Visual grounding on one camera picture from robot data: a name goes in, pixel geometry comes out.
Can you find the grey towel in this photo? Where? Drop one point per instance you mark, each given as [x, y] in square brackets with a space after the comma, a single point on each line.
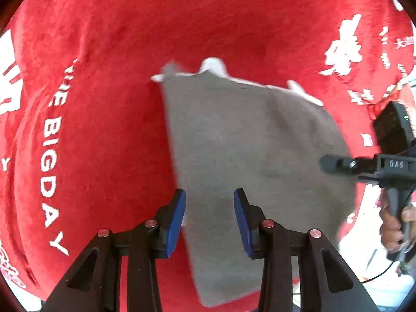
[247, 143]

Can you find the person's right hand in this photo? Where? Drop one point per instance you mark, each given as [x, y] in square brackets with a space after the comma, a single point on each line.
[388, 230]

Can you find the red patterned cloth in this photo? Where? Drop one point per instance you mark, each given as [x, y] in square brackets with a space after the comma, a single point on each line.
[395, 92]

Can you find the white garment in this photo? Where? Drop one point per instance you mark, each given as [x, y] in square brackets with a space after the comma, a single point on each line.
[213, 65]

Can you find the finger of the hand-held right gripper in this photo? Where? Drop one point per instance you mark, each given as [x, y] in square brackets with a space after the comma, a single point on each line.
[347, 163]

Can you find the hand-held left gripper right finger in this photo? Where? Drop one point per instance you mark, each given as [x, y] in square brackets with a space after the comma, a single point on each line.
[242, 224]

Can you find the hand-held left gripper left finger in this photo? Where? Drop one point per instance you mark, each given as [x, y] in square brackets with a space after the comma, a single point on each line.
[175, 224]

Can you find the red printed blanket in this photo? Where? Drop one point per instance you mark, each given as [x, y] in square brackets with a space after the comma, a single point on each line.
[130, 39]

